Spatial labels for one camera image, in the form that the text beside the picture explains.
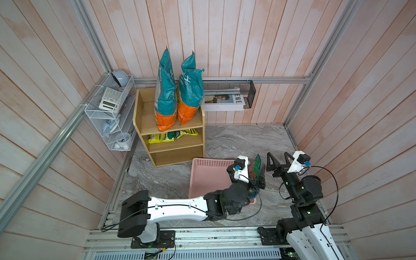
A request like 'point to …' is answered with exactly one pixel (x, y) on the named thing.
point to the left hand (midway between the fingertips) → (249, 161)
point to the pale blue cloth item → (108, 125)
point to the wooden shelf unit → (180, 143)
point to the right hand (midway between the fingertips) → (275, 152)
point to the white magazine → (223, 100)
